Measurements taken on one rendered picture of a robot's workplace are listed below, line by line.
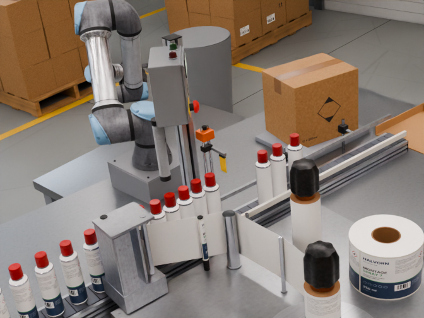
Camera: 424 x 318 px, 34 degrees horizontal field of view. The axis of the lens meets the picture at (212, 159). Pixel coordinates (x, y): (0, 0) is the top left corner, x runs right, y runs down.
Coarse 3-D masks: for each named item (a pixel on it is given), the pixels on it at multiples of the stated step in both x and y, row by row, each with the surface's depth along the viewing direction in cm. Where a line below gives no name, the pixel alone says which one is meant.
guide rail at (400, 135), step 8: (392, 136) 259; (400, 136) 261; (376, 144) 255; (384, 144) 256; (368, 152) 252; (352, 160) 248; (336, 168) 244; (320, 176) 240; (328, 176) 243; (288, 192) 233; (272, 200) 229; (280, 200) 231; (256, 208) 226; (264, 208) 228
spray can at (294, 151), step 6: (294, 138) 231; (294, 144) 232; (300, 144) 234; (288, 150) 233; (294, 150) 232; (300, 150) 232; (288, 156) 235; (294, 156) 233; (300, 156) 234; (288, 162) 236; (288, 168) 238
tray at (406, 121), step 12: (420, 108) 292; (396, 120) 285; (408, 120) 288; (420, 120) 286; (384, 132) 280; (396, 132) 279; (408, 132) 278; (420, 132) 277; (408, 144) 269; (420, 144) 268
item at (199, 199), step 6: (192, 180) 212; (198, 180) 212; (192, 186) 211; (198, 186) 211; (192, 192) 213; (198, 192) 212; (204, 192) 213; (198, 198) 212; (204, 198) 213; (198, 204) 213; (204, 204) 214; (198, 210) 214; (204, 210) 215
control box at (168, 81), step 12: (156, 48) 205; (168, 48) 204; (180, 48) 204; (156, 60) 196; (168, 60) 195; (180, 60) 195; (156, 72) 193; (168, 72) 193; (180, 72) 193; (156, 84) 194; (168, 84) 194; (180, 84) 194; (156, 96) 196; (168, 96) 196; (180, 96) 196; (156, 108) 198; (168, 108) 198; (180, 108) 198; (156, 120) 200; (168, 120) 200; (180, 120) 200
